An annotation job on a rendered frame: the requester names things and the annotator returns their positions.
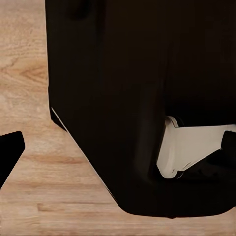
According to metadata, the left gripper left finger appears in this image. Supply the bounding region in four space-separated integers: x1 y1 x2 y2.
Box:
0 131 25 189

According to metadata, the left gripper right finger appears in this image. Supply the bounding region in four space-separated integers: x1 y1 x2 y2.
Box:
221 130 236 169

